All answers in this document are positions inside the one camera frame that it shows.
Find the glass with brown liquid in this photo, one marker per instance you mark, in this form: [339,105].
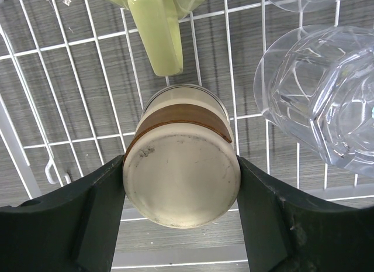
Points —
[181,169]

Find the yellow mug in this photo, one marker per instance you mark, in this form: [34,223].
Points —
[157,22]

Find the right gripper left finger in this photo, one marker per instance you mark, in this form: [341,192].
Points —
[73,228]

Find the white wire dish rack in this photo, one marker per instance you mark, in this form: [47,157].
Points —
[75,78]

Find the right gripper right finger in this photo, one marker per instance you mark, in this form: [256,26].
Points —
[286,229]

